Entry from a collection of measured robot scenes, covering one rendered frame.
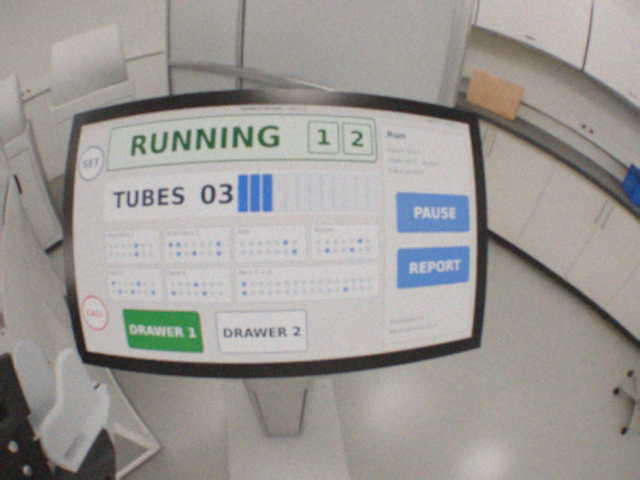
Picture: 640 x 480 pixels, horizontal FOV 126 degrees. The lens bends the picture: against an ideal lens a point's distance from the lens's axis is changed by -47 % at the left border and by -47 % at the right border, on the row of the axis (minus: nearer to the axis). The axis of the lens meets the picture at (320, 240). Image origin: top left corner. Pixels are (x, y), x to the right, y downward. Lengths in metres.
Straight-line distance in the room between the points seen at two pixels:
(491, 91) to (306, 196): 2.20
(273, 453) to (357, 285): 1.01
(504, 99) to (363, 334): 2.22
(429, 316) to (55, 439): 0.35
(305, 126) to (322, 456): 1.14
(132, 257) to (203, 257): 0.08
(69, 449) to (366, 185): 0.33
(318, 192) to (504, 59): 2.64
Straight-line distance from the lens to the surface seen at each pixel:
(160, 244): 0.32
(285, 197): 0.30
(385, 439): 1.35
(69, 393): 0.16
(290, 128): 0.32
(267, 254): 0.30
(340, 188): 0.31
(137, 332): 0.35
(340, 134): 0.32
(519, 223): 2.35
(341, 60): 1.07
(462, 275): 0.37
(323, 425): 1.28
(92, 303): 0.37
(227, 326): 0.32
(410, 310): 0.34
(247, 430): 1.27
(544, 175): 2.21
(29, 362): 0.19
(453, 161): 0.37
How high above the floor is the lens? 1.27
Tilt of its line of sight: 41 degrees down
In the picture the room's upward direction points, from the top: 7 degrees clockwise
